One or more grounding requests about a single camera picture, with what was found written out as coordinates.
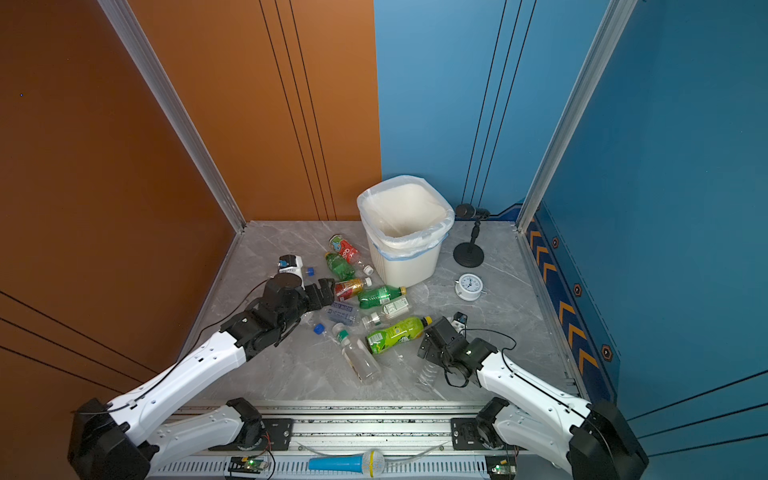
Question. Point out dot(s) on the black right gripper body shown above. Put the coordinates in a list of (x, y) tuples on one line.
[(433, 355)]

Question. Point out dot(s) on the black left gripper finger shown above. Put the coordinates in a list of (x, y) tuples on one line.
[(326, 288), (313, 300)]

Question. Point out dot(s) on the white plastic waste bin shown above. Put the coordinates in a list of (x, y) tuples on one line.
[(406, 220)]

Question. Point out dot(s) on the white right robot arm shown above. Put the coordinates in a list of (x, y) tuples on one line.
[(534, 408)]

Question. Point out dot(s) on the clear soda water bottle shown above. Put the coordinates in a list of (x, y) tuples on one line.
[(344, 313)]

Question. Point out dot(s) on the clear bottle green cap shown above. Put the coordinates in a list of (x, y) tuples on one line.
[(357, 355)]

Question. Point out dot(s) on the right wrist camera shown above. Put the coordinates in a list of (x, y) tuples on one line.
[(459, 322)]

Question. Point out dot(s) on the red cartoon label bottle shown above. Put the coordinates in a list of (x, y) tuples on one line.
[(342, 246)]

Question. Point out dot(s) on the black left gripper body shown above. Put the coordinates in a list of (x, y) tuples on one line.
[(301, 308)]

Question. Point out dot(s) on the bright lime green bottle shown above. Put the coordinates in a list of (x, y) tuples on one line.
[(403, 331)]

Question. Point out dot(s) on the aluminium corner post right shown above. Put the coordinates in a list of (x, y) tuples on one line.
[(607, 37)]

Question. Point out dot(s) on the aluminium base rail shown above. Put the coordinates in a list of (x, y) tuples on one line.
[(407, 429)]

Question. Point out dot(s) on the right green circuit board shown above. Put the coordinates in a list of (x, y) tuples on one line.
[(499, 468)]

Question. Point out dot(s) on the dark green soda bottle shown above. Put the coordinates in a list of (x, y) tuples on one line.
[(339, 267)]

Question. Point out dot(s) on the small clear white-label bottle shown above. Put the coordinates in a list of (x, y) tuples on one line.
[(385, 313)]

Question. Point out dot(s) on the aluminium corner post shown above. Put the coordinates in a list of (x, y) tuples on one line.
[(607, 37), (127, 26)]

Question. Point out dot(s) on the black microphone stand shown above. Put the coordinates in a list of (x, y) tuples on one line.
[(469, 254)]

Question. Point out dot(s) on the red yellow label bottle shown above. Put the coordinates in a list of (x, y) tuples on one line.
[(347, 289)]

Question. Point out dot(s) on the green bottle yellow cap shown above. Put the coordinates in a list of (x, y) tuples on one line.
[(379, 296)]

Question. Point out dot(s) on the blue handheld microphone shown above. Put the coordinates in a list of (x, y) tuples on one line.
[(371, 463)]

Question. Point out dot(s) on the aluminium corner post left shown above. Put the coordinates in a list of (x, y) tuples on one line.
[(127, 26)]

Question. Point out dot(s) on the green circuit board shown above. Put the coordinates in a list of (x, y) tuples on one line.
[(248, 465), (499, 468)]

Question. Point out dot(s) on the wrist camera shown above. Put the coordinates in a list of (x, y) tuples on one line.
[(292, 264), (459, 322)]

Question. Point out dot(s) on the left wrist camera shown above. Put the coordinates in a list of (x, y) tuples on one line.
[(292, 264)]

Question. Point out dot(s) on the left green circuit board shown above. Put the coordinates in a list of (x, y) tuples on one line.
[(248, 465)]

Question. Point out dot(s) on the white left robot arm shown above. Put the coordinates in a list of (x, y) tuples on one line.
[(130, 436)]

